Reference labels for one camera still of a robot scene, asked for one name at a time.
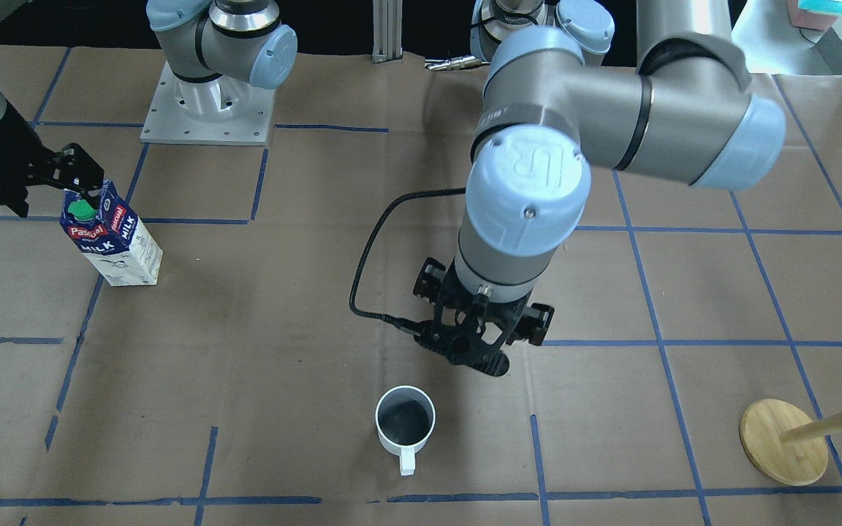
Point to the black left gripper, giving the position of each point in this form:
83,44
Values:
538,319

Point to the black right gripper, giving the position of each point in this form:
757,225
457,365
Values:
13,166

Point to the blue white milk carton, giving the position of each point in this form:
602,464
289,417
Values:
112,237

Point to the white grey-lined mug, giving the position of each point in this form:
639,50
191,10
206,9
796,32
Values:
404,418

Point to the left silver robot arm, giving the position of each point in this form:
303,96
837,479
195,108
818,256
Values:
551,112

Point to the wooden mug tree stand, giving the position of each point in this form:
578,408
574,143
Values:
784,443

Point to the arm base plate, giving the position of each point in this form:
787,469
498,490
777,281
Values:
223,111

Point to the aluminium frame post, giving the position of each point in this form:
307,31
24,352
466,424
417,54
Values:
387,17

